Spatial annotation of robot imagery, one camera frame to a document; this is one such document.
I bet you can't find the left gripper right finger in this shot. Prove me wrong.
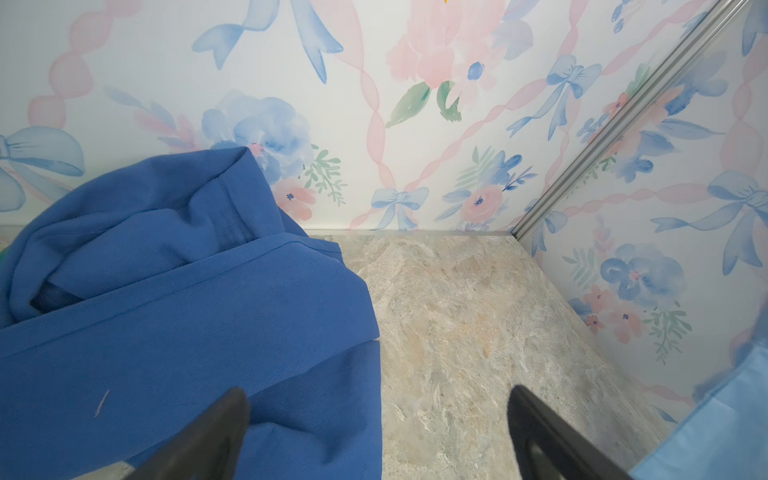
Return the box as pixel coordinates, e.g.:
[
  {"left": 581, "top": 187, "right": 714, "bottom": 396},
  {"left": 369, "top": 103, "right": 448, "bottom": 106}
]
[{"left": 507, "top": 385, "right": 631, "bottom": 480}]

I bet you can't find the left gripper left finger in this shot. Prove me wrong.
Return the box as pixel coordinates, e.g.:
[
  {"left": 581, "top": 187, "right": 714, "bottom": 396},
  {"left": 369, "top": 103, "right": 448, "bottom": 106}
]
[{"left": 127, "top": 387, "right": 250, "bottom": 480}]

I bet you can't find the light blue cloth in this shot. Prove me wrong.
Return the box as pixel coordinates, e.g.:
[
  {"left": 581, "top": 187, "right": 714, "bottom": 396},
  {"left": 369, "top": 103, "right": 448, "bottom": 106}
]
[{"left": 630, "top": 345, "right": 767, "bottom": 479}]

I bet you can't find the dark blue cloth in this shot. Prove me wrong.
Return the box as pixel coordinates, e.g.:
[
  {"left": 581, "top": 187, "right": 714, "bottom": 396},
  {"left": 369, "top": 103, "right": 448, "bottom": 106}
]
[{"left": 1, "top": 147, "right": 382, "bottom": 479}]

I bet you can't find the right corner aluminium profile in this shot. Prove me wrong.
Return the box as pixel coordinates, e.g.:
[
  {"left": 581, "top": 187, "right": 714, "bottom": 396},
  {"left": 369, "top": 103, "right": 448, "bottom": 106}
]
[{"left": 509, "top": 0, "right": 752, "bottom": 240}]

